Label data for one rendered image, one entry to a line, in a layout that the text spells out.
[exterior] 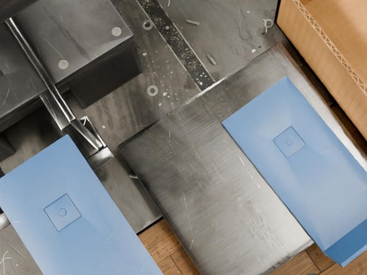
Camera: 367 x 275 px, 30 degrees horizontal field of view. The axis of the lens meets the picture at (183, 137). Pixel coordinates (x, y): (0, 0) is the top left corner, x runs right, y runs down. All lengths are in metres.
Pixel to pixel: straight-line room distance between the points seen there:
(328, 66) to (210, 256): 0.19
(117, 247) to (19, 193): 0.08
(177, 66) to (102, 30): 0.10
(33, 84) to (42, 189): 0.09
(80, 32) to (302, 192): 0.22
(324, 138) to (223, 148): 0.08
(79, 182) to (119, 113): 0.12
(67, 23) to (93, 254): 0.18
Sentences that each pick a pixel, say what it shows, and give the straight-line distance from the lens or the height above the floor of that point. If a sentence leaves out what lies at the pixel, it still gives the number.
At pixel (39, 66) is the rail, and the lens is 0.55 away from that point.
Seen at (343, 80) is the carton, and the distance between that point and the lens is 0.58.
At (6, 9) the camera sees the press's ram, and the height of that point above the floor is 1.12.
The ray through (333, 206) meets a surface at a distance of 0.58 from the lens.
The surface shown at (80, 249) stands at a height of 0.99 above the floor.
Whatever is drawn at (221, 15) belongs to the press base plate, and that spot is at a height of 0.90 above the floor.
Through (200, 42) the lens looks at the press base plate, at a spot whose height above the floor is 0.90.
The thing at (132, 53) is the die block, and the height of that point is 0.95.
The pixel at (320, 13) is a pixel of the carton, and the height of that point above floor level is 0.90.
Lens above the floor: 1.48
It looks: 75 degrees down
